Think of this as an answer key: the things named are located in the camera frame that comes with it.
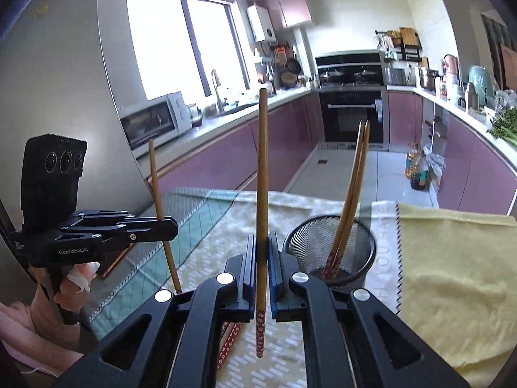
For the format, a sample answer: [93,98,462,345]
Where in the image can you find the pink kitchen base cabinet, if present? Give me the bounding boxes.
[387,85,517,216]
[135,88,324,207]

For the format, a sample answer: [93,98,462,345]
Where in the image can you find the pink kettle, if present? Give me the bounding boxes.
[442,54,460,77]

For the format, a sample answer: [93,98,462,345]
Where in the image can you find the brown wooden chopstick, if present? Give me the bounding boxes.
[321,120,365,277]
[149,139,183,295]
[217,322,244,371]
[256,88,272,358]
[329,120,371,279]

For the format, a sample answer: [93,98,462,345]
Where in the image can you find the dark brown-edged board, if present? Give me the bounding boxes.
[96,246,135,279]

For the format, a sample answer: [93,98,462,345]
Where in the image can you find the black countertop rack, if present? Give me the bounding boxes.
[375,27,423,64]

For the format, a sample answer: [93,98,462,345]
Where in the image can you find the green leafy vegetables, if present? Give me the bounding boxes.
[487,107,517,146]

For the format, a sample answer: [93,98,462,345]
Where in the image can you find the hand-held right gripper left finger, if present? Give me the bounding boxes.
[52,232,258,388]

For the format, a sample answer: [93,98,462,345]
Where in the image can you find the pink wall cabinet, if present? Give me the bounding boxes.
[258,0,312,30]

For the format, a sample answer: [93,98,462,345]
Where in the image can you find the metal sink faucet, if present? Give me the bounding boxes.
[211,69,227,114]

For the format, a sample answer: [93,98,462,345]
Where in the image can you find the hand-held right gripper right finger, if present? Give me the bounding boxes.
[267,231,471,388]

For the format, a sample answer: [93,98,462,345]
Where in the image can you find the green grey patterned tablecloth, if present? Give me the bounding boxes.
[87,188,400,388]

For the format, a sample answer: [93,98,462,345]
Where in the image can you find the white water heater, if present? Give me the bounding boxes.
[246,5,275,43]

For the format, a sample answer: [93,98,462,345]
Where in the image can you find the steel stock pot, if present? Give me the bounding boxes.
[418,67,439,90]

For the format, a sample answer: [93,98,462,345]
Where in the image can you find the yellow cooking oil bottle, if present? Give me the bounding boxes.
[405,143,421,180]

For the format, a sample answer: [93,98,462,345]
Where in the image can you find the kitchen window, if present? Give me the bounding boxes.
[126,0,249,102]

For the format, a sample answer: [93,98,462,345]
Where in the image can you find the clear plastic bag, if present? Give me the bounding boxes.
[495,89,517,111]

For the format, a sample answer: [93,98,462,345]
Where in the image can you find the white toaster oven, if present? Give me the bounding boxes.
[120,91,192,158]

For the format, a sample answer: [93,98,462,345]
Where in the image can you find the black integrated stove oven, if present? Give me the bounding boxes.
[314,50,388,150]

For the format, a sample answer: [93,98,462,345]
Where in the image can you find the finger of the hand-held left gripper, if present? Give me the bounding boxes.
[60,216,179,251]
[60,209,162,224]

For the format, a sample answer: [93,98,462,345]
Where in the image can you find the wooden slat partition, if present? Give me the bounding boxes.
[480,12,517,90]

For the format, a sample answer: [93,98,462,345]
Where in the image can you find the black mesh utensil holder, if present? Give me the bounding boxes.
[282,215,377,292]

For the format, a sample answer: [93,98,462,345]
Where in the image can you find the yellow cloth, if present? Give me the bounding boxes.
[398,203,517,376]

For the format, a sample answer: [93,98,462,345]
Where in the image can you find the teal appliance cover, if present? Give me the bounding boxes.
[469,65,498,108]

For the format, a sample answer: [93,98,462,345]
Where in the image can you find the person's left hand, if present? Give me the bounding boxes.
[52,262,101,306]

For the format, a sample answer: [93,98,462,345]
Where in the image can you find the dark cooking oil bottle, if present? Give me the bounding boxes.
[410,151,431,191]

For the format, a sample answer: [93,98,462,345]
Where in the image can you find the person's left forearm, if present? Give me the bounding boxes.
[0,285,95,374]

